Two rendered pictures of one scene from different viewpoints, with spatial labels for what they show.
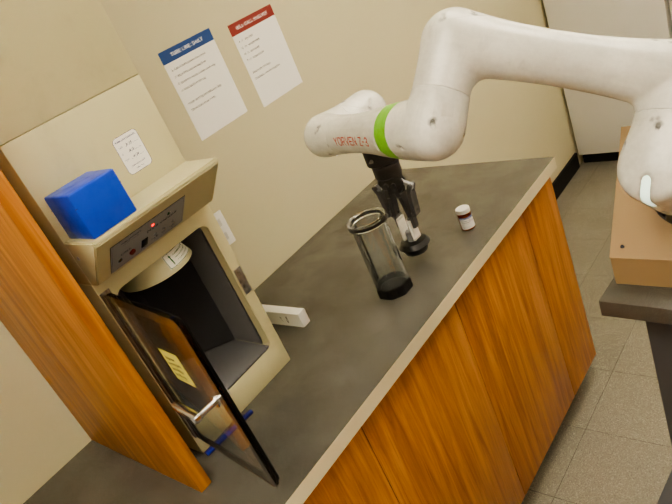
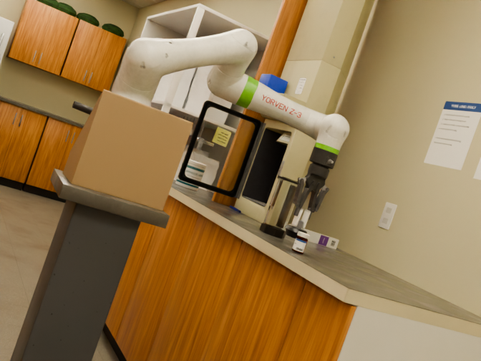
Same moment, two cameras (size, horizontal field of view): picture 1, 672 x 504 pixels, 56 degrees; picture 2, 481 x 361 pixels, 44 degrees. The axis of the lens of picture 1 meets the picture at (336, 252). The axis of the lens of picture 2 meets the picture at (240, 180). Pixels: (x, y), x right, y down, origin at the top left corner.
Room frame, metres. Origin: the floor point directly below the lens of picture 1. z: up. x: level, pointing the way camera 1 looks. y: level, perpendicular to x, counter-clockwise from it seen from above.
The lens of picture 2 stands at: (1.86, -2.37, 1.15)
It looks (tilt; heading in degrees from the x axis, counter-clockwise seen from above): 1 degrees down; 104
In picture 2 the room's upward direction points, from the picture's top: 20 degrees clockwise
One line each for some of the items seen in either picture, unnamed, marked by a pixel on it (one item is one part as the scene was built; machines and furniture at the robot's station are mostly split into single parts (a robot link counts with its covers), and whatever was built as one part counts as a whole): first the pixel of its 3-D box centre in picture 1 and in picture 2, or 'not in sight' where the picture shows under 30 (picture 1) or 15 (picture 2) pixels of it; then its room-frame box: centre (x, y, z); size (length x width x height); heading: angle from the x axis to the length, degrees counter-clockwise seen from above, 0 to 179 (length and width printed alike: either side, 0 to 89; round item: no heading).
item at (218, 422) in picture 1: (190, 388); (220, 149); (1.03, 0.36, 1.19); 0.30 x 0.01 x 0.40; 34
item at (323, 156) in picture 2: (381, 152); (323, 159); (1.59, -0.22, 1.27); 0.12 x 0.09 x 0.06; 131
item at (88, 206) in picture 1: (90, 204); (271, 86); (1.16, 0.37, 1.56); 0.10 x 0.10 x 0.09; 41
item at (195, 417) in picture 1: (194, 405); not in sight; (0.96, 0.34, 1.20); 0.10 x 0.05 x 0.03; 34
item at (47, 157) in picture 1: (142, 270); (296, 146); (1.37, 0.42, 1.33); 0.32 x 0.25 x 0.77; 131
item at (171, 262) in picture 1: (150, 259); (295, 142); (1.36, 0.39, 1.34); 0.18 x 0.18 x 0.05
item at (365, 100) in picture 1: (365, 118); (332, 132); (1.58, -0.21, 1.37); 0.13 x 0.11 x 0.14; 113
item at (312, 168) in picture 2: (390, 177); (316, 177); (1.58, -0.21, 1.20); 0.08 x 0.07 x 0.09; 41
